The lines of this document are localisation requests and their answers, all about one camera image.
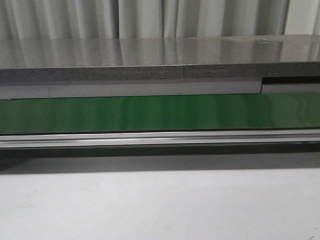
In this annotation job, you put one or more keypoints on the green conveyor belt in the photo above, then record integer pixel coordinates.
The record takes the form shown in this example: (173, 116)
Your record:
(160, 113)

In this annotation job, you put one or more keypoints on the grey rear guard segment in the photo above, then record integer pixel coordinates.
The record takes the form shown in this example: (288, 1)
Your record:
(297, 84)

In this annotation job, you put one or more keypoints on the white pleated curtain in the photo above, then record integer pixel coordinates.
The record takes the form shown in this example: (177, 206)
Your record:
(113, 19)

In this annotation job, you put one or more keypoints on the grey rear conveyor rail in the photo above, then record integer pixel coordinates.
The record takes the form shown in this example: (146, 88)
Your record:
(125, 90)

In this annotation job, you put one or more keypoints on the aluminium front conveyor rail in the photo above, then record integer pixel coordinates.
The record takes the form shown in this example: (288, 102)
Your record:
(159, 138)

